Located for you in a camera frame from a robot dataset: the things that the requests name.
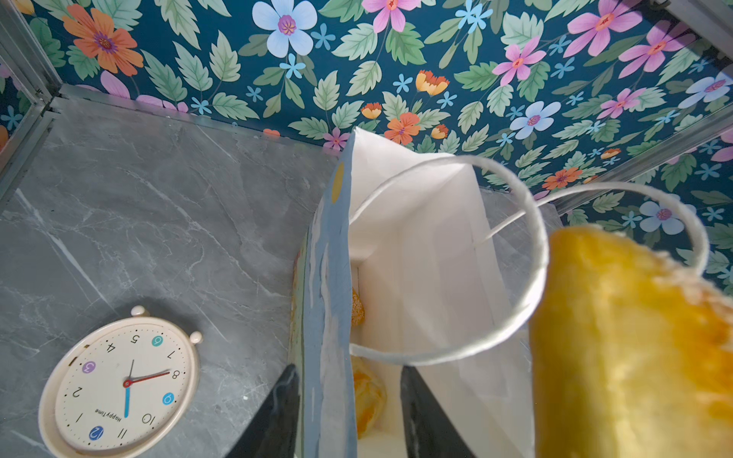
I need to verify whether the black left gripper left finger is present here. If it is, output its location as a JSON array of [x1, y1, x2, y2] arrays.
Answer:
[[226, 364, 301, 458]]

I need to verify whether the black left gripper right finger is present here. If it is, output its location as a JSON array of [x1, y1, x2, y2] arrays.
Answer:
[[400, 366, 475, 458]]

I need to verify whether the large sesame bread loaf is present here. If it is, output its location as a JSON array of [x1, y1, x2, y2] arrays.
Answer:
[[351, 289, 366, 327]]

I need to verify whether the green painted paper bag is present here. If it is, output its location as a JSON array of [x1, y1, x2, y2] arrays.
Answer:
[[291, 129, 709, 457]]

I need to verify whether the small sesame bread loaf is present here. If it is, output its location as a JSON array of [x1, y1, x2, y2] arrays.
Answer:
[[530, 226, 732, 457]]

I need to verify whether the yellow twisted bread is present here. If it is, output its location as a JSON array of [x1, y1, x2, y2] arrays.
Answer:
[[351, 357, 387, 439]]

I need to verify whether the pink round alarm clock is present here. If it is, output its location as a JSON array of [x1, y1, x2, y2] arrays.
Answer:
[[38, 305, 203, 457]]

